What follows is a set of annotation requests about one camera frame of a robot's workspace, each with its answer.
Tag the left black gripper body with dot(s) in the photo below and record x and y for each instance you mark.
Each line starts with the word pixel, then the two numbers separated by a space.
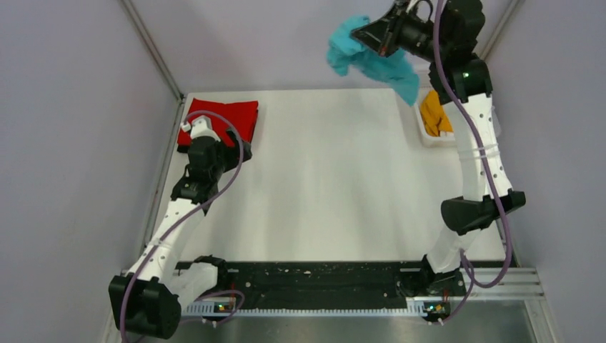
pixel 227 160

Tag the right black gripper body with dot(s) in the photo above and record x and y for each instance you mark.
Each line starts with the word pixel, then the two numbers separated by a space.
pixel 414 36

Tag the teal t shirt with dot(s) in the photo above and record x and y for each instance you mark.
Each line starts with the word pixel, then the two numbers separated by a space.
pixel 395 71

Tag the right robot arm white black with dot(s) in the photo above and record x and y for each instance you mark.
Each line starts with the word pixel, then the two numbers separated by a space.
pixel 447 40

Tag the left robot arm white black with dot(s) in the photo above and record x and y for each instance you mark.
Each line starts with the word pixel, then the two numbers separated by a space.
pixel 148 300

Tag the folded red t shirt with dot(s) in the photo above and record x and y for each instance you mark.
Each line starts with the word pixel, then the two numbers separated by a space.
pixel 243 115

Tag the orange t shirt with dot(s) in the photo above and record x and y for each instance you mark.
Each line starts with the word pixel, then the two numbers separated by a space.
pixel 434 119

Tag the white plastic basket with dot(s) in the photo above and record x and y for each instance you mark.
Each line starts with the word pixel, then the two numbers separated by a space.
pixel 480 110

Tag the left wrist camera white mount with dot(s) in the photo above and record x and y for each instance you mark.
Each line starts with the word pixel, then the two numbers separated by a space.
pixel 200 127

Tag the white cable duct strip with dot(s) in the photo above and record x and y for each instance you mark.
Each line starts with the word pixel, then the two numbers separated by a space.
pixel 215 308

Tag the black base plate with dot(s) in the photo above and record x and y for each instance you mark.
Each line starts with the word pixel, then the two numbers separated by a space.
pixel 335 285

